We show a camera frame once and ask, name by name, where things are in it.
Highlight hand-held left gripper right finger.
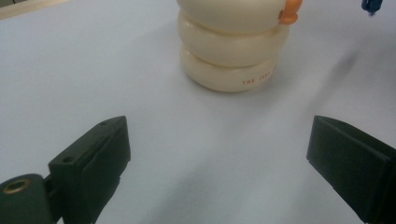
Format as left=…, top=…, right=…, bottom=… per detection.
left=305, top=115, right=396, bottom=224

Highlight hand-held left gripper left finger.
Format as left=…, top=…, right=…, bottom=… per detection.
left=48, top=115, right=132, bottom=224

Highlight blue pen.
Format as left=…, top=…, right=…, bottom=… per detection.
left=361, top=0, right=385, bottom=18

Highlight cream ribbed pen holder cup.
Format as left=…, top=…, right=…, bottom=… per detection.
left=176, top=0, right=304, bottom=93

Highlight light wooden table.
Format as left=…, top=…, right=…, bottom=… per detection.
left=0, top=0, right=71, bottom=21

